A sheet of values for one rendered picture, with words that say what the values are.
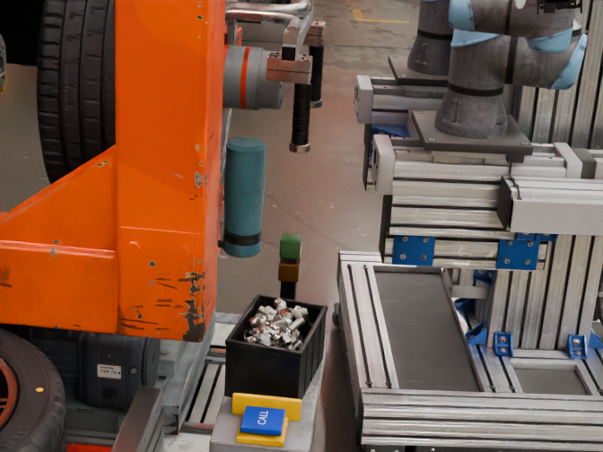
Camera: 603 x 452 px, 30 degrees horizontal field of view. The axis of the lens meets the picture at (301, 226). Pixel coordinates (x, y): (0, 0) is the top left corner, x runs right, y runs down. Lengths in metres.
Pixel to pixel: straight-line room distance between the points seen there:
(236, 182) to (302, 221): 1.56
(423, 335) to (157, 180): 1.08
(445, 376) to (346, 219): 1.48
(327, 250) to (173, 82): 1.95
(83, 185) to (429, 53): 1.10
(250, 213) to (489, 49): 0.63
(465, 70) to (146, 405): 0.92
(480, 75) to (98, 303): 0.89
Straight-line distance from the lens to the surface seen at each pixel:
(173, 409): 2.56
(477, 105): 2.34
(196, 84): 1.89
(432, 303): 3.00
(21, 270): 2.10
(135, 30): 1.89
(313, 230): 3.93
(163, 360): 2.63
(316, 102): 2.70
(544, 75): 2.32
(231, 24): 2.76
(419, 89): 2.82
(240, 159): 2.43
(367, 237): 3.91
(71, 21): 2.30
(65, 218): 2.05
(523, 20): 2.05
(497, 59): 2.31
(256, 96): 2.49
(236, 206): 2.47
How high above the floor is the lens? 1.52
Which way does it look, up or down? 22 degrees down
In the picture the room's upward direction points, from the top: 4 degrees clockwise
